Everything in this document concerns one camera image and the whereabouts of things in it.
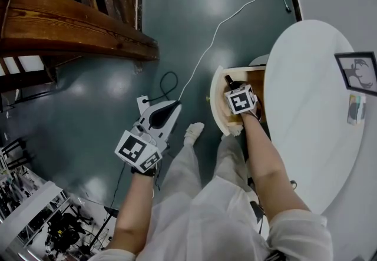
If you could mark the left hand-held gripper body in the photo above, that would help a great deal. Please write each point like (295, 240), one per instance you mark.
(135, 149)

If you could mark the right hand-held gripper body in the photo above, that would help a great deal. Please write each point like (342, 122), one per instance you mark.
(240, 100)

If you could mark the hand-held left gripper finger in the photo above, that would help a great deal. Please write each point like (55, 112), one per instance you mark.
(147, 117)
(171, 124)

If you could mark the dark cylindrical marker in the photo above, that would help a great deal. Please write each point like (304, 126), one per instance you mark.
(229, 80)

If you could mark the person's left forearm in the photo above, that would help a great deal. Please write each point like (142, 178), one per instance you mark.
(132, 212)

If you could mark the person's right forearm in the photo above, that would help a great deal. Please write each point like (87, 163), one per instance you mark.
(271, 171)

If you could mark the white curved desk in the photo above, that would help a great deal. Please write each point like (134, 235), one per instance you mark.
(309, 121)

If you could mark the person's right hand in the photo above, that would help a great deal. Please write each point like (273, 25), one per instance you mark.
(258, 109)

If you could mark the white power strip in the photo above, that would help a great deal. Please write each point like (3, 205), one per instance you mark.
(142, 105)

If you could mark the person's left white shoe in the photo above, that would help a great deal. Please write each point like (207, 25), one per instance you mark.
(193, 133)

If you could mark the person's white shoe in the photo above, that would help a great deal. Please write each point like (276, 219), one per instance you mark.
(235, 131)
(193, 133)

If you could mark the person's right white shoe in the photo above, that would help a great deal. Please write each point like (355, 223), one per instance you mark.
(235, 131)

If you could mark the person's white trousers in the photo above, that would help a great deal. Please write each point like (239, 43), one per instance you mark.
(182, 171)

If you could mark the black floor stand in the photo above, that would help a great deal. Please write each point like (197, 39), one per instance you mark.
(111, 212)

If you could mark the person's white shirt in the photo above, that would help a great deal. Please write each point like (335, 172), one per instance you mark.
(206, 224)

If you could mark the black office chair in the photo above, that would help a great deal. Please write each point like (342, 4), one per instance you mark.
(63, 230)

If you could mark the white framed glass railing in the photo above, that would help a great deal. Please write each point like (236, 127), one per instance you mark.
(38, 198)

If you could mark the patterned tissue box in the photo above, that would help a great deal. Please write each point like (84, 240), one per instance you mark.
(356, 109)

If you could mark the black framed deer picture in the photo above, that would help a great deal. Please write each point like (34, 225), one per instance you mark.
(357, 72)

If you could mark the brown wooden staircase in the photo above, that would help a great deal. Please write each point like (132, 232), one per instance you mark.
(73, 24)

